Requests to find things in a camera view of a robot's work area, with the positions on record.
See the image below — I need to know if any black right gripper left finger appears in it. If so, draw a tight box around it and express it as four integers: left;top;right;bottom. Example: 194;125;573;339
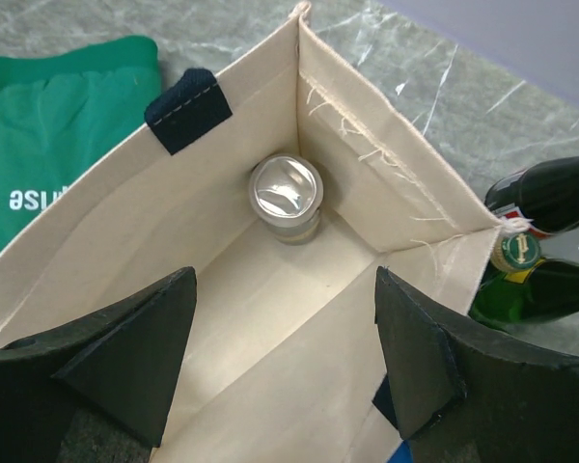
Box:
0;267;197;462

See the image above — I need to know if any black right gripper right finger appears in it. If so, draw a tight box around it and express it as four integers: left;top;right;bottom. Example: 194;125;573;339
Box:
373;267;579;462

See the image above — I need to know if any green glass bottle front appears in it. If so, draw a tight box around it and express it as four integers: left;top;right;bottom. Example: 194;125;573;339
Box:
469;232;579;331

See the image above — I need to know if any dark cola glass bottle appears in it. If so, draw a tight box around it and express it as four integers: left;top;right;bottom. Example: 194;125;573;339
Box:
484;156;579;239

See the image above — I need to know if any beige canvas tote bag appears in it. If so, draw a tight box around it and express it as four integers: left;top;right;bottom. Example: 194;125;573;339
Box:
0;1;501;462

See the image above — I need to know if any silver beverage can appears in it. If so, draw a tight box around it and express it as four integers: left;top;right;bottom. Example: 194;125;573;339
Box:
248;153;324;245

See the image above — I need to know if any blue folded t-shirt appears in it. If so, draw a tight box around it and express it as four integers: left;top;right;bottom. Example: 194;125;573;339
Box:
388;442;413;463

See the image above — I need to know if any green folded t-shirt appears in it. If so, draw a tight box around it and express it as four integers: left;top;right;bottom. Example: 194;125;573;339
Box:
0;36;161;252

